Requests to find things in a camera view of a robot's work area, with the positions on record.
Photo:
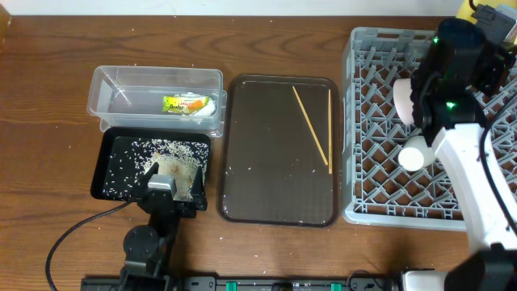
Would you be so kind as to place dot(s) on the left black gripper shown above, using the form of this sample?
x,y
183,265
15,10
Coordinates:
x,y
200,203

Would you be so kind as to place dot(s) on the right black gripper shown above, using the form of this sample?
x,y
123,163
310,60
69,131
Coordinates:
x,y
498,70

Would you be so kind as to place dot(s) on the white rice pile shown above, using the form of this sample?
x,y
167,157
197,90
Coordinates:
x,y
131,158

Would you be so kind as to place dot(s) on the yellow plate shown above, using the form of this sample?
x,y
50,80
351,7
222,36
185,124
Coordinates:
x,y
464,12

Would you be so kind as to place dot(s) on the green snack wrapper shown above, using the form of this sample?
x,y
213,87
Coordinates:
x,y
172,104

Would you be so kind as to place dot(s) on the light blue bowl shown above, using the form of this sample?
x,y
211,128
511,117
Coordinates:
x,y
402,101

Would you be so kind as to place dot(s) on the white bowl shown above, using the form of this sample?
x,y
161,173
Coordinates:
x,y
415,154

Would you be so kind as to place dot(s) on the wooden chopstick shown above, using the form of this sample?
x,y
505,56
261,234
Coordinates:
x,y
330,147
311,129

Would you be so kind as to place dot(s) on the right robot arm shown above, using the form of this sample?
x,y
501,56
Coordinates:
x,y
461,125

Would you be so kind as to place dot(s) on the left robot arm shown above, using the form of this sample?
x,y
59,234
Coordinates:
x,y
148,247

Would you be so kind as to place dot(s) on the grey dishwasher rack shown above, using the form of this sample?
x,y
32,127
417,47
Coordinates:
x,y
376,190

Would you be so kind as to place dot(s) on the black plastic tray bin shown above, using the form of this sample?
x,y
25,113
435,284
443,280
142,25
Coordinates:
x,y
111,134

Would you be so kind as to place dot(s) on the clear plastic bin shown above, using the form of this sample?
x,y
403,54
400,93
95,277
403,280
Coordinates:
x,y
131,96

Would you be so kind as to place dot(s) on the dark brown serving tray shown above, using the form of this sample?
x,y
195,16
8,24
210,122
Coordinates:
x,y
272,172

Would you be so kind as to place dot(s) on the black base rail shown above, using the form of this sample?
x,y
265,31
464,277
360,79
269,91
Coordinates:
x,y
209,283

